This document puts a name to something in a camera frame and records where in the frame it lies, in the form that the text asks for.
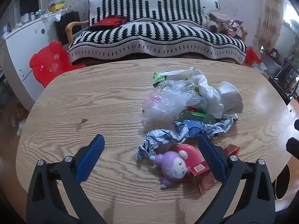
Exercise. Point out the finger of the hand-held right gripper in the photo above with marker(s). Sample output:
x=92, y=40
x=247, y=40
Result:
x=296, y=124
x=293, y=147

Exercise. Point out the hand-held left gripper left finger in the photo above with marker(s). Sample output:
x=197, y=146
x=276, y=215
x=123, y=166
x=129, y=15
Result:
x=90, y=158

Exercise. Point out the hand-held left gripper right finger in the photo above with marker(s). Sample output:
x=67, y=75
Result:
x=211, y=158

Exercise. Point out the pink round toy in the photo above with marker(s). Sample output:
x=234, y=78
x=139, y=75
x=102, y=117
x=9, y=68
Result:
x=191, y=154

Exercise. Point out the red cardboard box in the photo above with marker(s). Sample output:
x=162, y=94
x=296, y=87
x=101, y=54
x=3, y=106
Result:
x=203, y=179

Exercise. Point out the black bin with gold rim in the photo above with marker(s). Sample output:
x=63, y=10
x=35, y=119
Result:
x=282, y=184

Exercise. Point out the purple plush toy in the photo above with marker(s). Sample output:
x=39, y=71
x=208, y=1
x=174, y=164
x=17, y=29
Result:
x=172, y=165

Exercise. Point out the green snack wrapper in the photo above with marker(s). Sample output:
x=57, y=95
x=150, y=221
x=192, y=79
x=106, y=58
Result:
x=196, y=116

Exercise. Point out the silver blue foil wrapper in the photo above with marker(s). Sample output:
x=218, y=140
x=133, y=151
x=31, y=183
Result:
x=163, y=137

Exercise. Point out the white plastic bag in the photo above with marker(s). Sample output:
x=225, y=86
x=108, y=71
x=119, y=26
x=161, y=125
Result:
x=210, y=95

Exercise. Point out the white paper cup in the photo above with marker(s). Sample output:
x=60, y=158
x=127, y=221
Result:
x=231, y=98

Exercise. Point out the clear plastic bag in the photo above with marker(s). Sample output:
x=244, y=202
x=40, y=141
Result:
x=163, y=102

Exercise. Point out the small green foil wrapper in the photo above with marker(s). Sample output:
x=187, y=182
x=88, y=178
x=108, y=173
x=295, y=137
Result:
x=158, y=77

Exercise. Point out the black side table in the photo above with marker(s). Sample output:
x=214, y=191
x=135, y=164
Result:
x=285, y=74

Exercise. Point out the scattered paper cards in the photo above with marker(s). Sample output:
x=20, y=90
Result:
x=260, y=67

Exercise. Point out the red pig-shaped chair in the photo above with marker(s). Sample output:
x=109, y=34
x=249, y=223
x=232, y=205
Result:
x=49, y=63

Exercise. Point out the orange patterned curtain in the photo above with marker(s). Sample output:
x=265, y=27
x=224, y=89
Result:
x=271, y=16

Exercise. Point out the window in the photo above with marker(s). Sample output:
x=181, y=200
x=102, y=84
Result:
x=290, y=9

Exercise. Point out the pink cartoon pillow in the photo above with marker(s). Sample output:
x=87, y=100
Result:
x=234, y=26

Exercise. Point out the white cabinet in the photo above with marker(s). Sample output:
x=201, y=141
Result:
x=23, y=46

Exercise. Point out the wooden sofa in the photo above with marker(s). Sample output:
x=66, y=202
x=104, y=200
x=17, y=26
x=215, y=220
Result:
x=70, y=28

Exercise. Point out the beige folded clothes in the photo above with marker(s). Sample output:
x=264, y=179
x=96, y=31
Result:
x=217, y=18

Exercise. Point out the black cabinet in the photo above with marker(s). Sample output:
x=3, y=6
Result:
x=67, y=23

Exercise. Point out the black-white striped sofa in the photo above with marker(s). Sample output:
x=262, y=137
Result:
x=151, y=35

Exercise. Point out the red cushion on sofa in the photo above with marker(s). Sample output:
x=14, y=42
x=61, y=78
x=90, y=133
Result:
x=109, y=22

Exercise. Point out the cluster of small containers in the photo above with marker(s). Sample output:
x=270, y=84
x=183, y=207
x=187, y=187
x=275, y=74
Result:
x=32, y=16

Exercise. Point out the yellow box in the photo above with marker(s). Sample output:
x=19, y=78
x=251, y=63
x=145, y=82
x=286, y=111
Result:
x=56, y=7

